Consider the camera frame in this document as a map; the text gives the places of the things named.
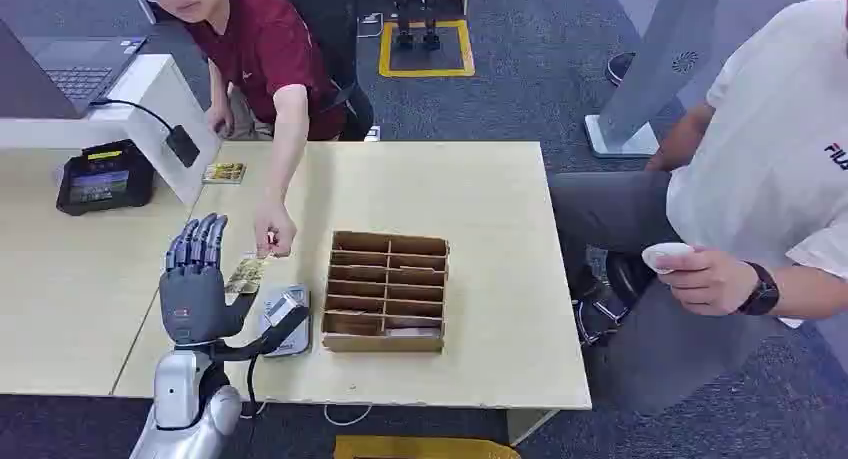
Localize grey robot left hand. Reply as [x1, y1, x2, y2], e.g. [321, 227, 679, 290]
[158, 212, 260, 349]

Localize black payment terminal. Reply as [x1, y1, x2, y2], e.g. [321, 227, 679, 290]
[55, 139, 158, 217]

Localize wooden divided card box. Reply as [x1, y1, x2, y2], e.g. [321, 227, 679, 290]
[321, 229, 451, 355]

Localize white desk riser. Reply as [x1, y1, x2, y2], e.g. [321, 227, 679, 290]
[0, 53, 224, 210]

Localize dark laptop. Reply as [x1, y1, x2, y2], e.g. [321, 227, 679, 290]
[0, 18, 149, 121]

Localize person in red top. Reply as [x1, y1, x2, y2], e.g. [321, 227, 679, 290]
[128, 0, 376, 261]

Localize black office chair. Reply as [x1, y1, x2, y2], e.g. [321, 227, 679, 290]
[281, 0, 376, 143]

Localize black robot legs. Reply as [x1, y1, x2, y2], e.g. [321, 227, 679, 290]
[393, 0, 444, 52]

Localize small white handheld device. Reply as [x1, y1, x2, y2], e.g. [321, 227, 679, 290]
[641, 241, 696, 276]

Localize black shoe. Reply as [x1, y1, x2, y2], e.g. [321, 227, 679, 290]
[603, 51, 638, 88]

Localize white floor stand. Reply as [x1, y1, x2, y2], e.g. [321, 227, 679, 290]
[583, 0, 730, 160]

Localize person's hand with watch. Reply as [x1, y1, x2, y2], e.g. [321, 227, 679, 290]
[652, 246, 761, 317]

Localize person in white top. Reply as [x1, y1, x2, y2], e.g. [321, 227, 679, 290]
[548, 0, 848, 419]

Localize black wristwatch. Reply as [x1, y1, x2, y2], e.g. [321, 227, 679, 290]
[735, 261, 782, 317]

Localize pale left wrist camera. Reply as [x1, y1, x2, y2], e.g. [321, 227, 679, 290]
[210, 292, 311, 364]

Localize black cable with adapter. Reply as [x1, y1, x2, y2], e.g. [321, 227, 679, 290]
[88, 98, 202, 170]

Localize white cable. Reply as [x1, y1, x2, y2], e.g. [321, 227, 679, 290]
[322, 403, 374, 428]

